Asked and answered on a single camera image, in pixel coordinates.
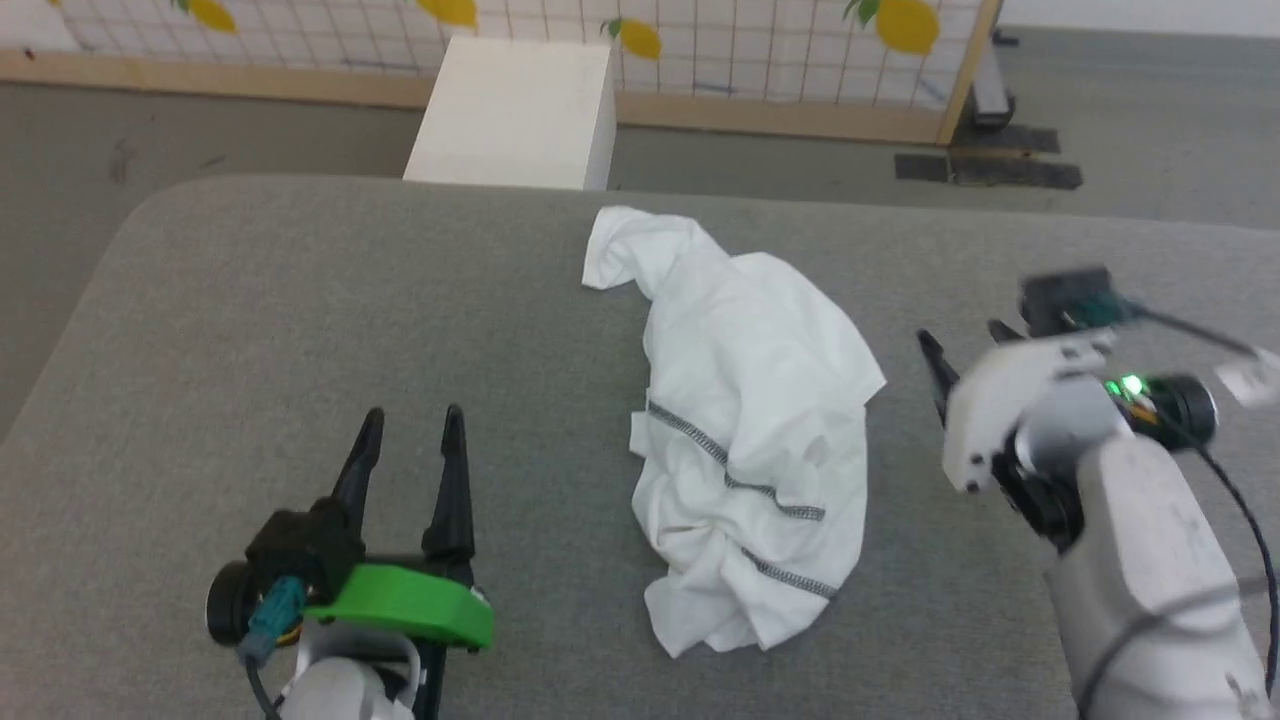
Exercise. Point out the black floor tape strip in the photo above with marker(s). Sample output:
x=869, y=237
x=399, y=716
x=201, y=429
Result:
x=1005, y=140
x=1000, y=172

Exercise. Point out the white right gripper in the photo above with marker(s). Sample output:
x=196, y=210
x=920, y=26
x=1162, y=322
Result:
x=1010, y=400

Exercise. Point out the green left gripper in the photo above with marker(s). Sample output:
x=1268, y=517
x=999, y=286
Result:
x=400, y=600

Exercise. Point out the white rectangular box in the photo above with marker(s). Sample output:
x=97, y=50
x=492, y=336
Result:
x=510, y=115

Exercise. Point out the lemon print wooden fence panel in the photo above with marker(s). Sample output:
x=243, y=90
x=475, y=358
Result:
x=780, y=60

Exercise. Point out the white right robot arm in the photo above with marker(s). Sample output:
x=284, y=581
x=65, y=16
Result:
x=1140, y=560

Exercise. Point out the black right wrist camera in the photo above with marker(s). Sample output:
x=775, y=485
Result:
x=1070, y=298

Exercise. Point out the grey stand foot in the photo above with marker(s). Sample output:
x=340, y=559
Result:
x=992, y=95

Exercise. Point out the grey fabric work surface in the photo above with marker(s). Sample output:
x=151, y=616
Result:
x=300, y=320

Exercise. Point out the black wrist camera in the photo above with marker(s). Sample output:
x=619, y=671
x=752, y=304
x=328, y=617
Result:
x=1070, y=298
x=290, y=560

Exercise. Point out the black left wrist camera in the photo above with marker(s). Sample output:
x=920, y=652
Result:
x=290, y=560

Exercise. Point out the white t-shirt garment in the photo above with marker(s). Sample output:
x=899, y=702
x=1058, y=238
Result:
x=745, y=400

